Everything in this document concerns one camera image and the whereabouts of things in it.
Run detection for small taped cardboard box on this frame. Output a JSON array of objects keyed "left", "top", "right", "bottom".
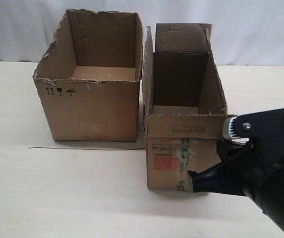
[{"left": 142, "top": 23, "right": 230, "bottom": 192}]

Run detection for large torn cardboard box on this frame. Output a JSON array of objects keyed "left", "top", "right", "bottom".
[{"left": 33, "top": 9, "right": 143, "bottom": 142}]

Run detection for thin dark line marker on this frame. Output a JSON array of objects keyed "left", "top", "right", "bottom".
[{"left": 28, "top": 147, "right": 145, "bottom": 151}]

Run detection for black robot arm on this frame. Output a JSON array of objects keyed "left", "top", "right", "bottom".
[{"left": 187, "top": 108, "right": 284, "bottom": 232}]

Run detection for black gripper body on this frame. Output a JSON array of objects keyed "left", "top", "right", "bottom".
[{"left": 221, "top": 108, "right": 284, "bottom": 173}]

